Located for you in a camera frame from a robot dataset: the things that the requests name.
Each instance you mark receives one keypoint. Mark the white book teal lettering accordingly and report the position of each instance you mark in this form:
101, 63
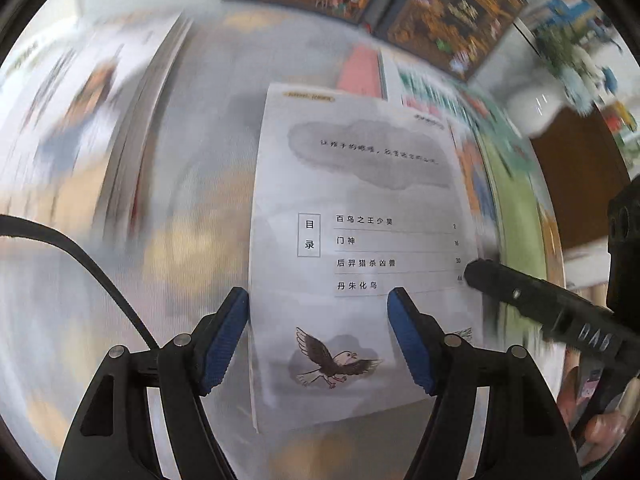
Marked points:
440, 95

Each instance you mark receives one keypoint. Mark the blue and white flowers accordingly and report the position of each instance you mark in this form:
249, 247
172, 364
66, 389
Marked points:
575, 65

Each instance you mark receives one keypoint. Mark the white ceramic vase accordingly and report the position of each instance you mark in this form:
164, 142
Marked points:
535, 105

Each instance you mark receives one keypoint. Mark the row of blue white books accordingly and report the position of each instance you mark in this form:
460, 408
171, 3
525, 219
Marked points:
565, 5

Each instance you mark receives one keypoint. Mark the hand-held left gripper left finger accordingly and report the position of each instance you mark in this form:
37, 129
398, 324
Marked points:
225, 340

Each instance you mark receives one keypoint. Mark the brown wooden cabinet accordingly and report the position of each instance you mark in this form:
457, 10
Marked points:
575, 185

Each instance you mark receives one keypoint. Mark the light green book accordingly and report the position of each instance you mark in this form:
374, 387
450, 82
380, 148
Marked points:
520, 210

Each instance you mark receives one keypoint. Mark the pink book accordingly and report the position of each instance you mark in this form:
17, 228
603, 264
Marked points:
360, 72

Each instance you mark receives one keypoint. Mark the stack of thin books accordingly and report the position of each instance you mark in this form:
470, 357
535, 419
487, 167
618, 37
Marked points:
75, 110

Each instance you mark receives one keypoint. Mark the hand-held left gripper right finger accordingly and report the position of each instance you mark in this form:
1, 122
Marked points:
410, 345

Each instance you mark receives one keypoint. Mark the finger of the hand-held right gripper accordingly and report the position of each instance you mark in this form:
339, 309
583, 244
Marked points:
510, 290

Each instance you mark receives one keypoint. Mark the person's right hand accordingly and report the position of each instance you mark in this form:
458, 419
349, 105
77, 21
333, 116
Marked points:
607, 430

